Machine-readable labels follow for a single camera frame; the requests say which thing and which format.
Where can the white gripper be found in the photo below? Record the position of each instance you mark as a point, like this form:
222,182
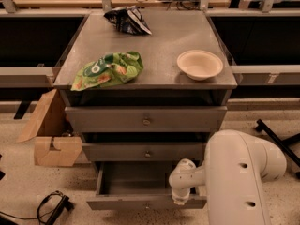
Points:
180,195

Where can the grey bottom drawer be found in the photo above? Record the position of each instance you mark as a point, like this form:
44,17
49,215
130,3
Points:
124,185

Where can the grey drawer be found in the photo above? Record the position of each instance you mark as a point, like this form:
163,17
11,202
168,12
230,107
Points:
142,151
88,119
124,185

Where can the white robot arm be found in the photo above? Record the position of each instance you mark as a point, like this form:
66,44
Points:
234,167

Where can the grey middle drawer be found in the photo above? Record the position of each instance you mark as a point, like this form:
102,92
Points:
142,151

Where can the grey top drawer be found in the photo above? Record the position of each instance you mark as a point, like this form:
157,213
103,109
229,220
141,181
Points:
88,119

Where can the grey drawer cabinet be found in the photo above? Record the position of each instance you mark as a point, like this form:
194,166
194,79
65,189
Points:
161,82

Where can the black stand leg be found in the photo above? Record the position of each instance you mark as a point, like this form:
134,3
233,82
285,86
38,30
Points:
285,145

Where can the white paper bowl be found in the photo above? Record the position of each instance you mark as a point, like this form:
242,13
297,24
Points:
199,65

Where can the green chip bag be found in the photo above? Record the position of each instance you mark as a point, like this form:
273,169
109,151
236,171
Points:
109,70

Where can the brown cardboard box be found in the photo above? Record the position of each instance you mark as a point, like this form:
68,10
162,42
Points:
54,145

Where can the black crumpled snack bag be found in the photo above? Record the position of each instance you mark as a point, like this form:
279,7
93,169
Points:
128,20

